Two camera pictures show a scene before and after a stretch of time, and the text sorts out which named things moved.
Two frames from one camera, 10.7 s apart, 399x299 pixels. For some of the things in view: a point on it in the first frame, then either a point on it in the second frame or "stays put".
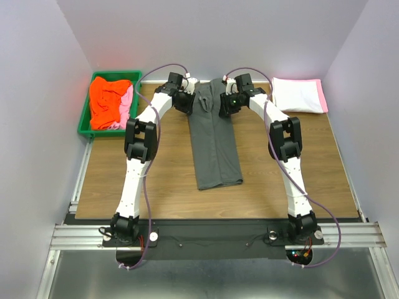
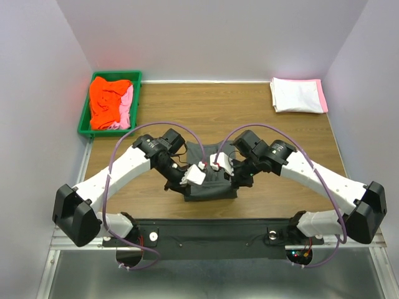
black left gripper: [187, 108] -> [176, 186]
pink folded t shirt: [322, 94] stays put
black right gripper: [226, 109] -> [236, 180]
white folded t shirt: [297, 96] stays put
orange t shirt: [104, 102] stays put
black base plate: [212, 240] stays put
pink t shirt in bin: [125, 105] stays put
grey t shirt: [213, 138] -> [217, 184]
